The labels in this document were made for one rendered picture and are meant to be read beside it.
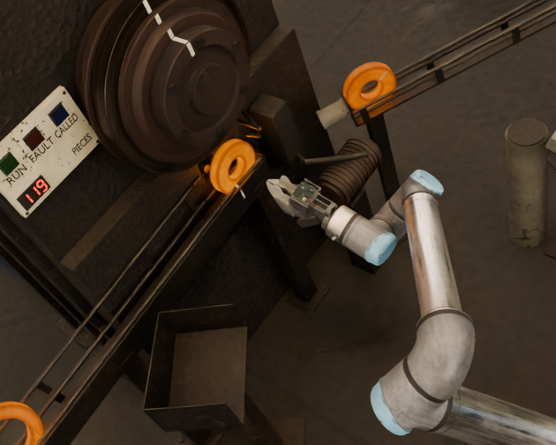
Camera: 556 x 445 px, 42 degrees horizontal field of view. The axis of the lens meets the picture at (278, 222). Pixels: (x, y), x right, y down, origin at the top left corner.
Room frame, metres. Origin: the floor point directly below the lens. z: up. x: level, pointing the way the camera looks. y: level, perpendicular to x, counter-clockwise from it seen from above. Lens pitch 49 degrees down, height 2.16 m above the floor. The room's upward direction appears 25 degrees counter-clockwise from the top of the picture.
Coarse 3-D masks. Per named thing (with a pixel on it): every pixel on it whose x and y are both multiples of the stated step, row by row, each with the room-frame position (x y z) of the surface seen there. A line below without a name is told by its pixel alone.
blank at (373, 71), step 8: (368, 64) 1.57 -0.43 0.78; (376, 64) 1.57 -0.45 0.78; (384, 64) 1.57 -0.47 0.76; (352, 72) 1.58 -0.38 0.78; (360, 72) 1.56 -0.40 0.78; (368, 72) 1.55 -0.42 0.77; (376, 72) 1.55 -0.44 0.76; (384, 72) 1.55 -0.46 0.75; (392, 72) 1.55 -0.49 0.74; (352, 80) 1.56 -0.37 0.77; (360, 80) 1.55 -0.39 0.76; (368, 80) 1.55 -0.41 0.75; (384, 80) 1.55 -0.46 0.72; (392, 80) 1.55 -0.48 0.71; (344, 88) 1.58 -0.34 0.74; (352, 88) 1.56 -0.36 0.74; (360, 88) 1.55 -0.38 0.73; (376, 88) 1.58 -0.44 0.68; (384, 88) 1.55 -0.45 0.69; (392, 88) 1.55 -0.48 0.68; (352, 96) 1.56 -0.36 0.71; (360, 96) 1.56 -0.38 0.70; (368, 96) 1.57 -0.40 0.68; (376, 96) 1.55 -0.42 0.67; (352, 104) 1.56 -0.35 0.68; (360, 104) 1.56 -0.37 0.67
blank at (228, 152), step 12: (228, 144) 1.48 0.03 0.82; (240, 144) 1.48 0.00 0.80; (216, 156) 1.46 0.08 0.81; (228, 156) 1.46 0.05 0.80; (240, 156) 1.48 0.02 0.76; (252, 156) 1.50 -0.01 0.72; (216, 168) 1.44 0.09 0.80; (228, 168) 1.45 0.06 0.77; (240, 168) 1.48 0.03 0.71; (216, 180) 1.42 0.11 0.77; (228, 180) 1.44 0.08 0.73; (228, 192) 1.43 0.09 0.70
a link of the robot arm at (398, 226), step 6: (384, 210) 1.16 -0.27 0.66; (390, 210) 1.14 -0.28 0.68; (378, 216) 1.15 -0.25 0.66; (384, 216) 1.15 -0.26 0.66; (390, 216) 1.13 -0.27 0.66; (396, 216) 1.12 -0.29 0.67; (390, 222) 1.12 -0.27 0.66; (396, 222) 1.12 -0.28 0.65; (402, 222) 1.11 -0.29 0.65; (396, 228) 1.11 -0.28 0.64; (402, 228) 1.11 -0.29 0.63; (396, 234) 1.10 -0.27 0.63; (402, 234) 1.11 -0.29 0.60
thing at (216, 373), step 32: (160, 320) 1.11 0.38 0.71; (192, 320) 1.10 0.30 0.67; (224, 320) 1.07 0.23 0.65; (160, 352) 1.04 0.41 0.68; (192, 352) 1.05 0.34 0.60; (224, 352) 1.01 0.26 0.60; (160, 384) 0.97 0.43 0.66; (192, 384) 0.97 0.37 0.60; (224, 384) 0.93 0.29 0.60; (160, 416) 0.87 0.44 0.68; (192, 416) 0.84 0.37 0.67; (224, 416) 0.82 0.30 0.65; (256, 416) 0.97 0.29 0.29
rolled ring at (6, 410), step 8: (0, 408) 1.03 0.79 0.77; (8, 408) 1.03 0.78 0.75; (16, 408) 1.03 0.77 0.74; (24, 408) 1.03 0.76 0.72; (0, 416) 1.02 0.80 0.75; (8, 416) 1.02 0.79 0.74; (16, 416) 1.02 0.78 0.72; (24, 416) 1.02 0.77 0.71; (32, 416) 1.02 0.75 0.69; (32, 424) 1.01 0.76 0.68; (40, 424) 1.01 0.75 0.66; (32, 432) 1.00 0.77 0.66; (40, 432) 1.00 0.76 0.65; (32, 440) 0.98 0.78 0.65
